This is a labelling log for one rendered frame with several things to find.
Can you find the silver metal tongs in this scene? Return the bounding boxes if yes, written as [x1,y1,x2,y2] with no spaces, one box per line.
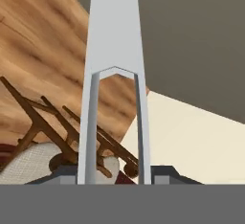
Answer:
[76,0,153,185]

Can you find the wooden stool with white cushion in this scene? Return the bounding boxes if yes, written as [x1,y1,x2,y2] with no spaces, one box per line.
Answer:
[0,76,79,185]
[61,104,141,185]

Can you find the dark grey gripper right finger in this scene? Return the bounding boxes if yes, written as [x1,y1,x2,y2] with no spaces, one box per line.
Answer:
[149,166,204,185]

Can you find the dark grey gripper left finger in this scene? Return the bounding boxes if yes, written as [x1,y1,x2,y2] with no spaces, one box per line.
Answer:
[26,165,78,185]

